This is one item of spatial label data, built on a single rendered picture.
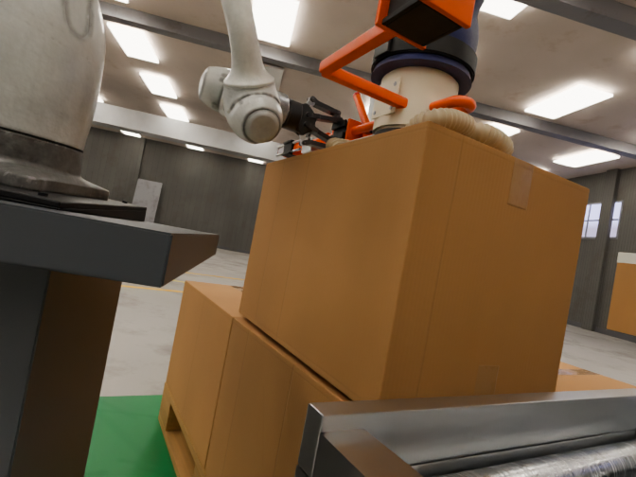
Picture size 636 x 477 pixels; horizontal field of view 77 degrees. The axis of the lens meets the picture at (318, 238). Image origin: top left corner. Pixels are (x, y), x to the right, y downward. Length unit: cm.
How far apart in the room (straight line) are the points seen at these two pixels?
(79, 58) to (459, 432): 61
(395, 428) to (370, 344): 15
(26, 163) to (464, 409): 56
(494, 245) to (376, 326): 22
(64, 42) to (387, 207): 44
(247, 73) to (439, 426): 68
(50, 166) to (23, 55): 12
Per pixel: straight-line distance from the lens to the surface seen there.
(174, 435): 163
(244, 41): 84
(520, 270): 72
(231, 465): 103
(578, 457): 69
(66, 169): 57
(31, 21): 56
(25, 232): 33
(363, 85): 81
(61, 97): 56
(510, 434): 61
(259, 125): 80
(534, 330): 77
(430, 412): 48
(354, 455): 38
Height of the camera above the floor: 76
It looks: 1 degrees up
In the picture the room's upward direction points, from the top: 10 degrees clockwise
